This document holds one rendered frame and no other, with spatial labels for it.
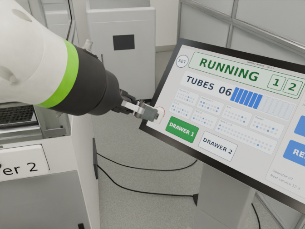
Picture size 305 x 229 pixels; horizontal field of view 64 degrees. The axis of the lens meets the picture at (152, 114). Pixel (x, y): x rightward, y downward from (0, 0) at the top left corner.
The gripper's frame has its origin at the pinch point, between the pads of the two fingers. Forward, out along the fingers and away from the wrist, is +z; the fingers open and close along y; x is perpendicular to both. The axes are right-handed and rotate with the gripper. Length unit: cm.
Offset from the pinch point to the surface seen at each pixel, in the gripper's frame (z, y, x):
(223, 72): 17.5, -4.2, -17.8
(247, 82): 17.5, -11.2, -17.2
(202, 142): 17.3, -7.0, 1.7
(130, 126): 148, 112, 22
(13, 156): -2.0, 37.8, 28.3
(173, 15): 270, 211, -153
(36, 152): 2.0, 33.8, 25.1
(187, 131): 17.3, -1.8, 0.6
